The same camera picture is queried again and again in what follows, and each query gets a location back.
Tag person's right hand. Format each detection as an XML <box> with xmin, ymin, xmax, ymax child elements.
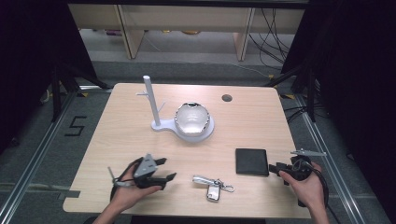
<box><xmin>278</xmin><ymin>161</ymin><xmax>327</xmax><ymax>213</ymax></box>

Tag aluminium floor rail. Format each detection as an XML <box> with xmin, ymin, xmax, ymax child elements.
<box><xmin>0</xmin><ymin>89</ymin><xmax>80</xmax><ymax>224</ymax></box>
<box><xmin>293</xmin><ymin>92</ymin><xmax>366</xmax><ymax>224</ymax></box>

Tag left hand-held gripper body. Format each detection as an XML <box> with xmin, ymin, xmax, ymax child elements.
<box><xmin>133</xmin><ymin>153</ymin><xmax>168</xmax><ymax>190</ymax></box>

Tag bundle of black cables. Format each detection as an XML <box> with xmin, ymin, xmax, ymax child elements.
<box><xmin>247</xmin><ymin>7</ymin><xmax>296</xmax><ymax>72</ymax></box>

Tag black floor cables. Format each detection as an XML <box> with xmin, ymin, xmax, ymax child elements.
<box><xmin>283</xmin><ymin>105</ymin><xmax>316</xmax><ymax>124</ymax></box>

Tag dark curtain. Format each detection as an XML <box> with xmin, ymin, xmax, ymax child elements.
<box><xmin>280</xmin><ymin>0</ymin><xmax>396</xmax><ymax>223</ymax></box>
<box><xmin>0</xmin><ymin>0</ymin><xmax>98</xmax><ymax>155</ymax></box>

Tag black metal stand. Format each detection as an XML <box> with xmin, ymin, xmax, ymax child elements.
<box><xmin>49</xmin><ymin>60</ymin><xmax>110</xmax><ymax>123</ymax></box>
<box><xmin>263</xmin><ymin>63</ymin><xmax>319</xmax><ymax>123</ymax></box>

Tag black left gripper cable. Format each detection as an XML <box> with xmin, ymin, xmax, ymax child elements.
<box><xmin>109</xmin><ymin>157</ymin><xmax>144</xmax><ymax>202</ymax></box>

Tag white tree-shaped key stand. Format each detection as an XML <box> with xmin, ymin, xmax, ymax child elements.
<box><xmin>135</xmin><ymin>75</ymin><xmax>216</xmax><ymax>144</ymax></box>

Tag silver carabiner clip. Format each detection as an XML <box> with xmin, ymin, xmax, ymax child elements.
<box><xmin>217</xmin><ymin>178</ymin><xmax>236</xmax><ymax>193</ymax></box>

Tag black leather wallet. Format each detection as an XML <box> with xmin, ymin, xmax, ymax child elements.
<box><xmin>234</xmin><ymin>147</ymin><xmax>271</xmax><ymax>177</ymax></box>

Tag light wooden desk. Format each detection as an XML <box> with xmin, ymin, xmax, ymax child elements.
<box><xmin>67</xmin><ymin>2</ymin><xmax>306</xmax><ymax>63</ymax></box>

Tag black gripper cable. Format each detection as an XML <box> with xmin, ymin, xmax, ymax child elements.
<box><xmin>109</xmin><ymin>157</ymin><xmax>144</xmax><ymax>202</ymax></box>
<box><xmin>310</xmin><ymin>166</ymin><xmax>342</xmax><ymax>224</ymax></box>

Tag long silver key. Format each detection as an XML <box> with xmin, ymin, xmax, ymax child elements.
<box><xmin>191</xmin><ymin>175</ymin><xmax>219</xmax><ymax>188</ymax></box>

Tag white bowl with silver rim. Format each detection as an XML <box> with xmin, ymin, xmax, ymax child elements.
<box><xmin>174</xmin><ymin>101</ymin><xmax>212</xmax><ymax>138</ymax></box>

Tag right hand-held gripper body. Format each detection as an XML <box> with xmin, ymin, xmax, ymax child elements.
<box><xmin>277</xmin><ymin>148</ymin><xmax>328</xmax><ymax>182</ymax></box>

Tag silver cable plug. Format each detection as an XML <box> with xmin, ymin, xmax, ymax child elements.
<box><xmin>107</xmin><ymin>166</ymin><xmax>135</xmax><ymax>189</ymax></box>

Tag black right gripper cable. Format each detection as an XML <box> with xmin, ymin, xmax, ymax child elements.
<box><xmin>310</xmin><ymin>166</ymin><xmax>342</xmax><ymax>224</ymax></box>

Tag person's left hand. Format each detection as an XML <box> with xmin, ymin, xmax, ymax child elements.
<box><xmin>109</xmin><ymin>166</ymin><xmax>163</xmax><ymax>215</ymax></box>

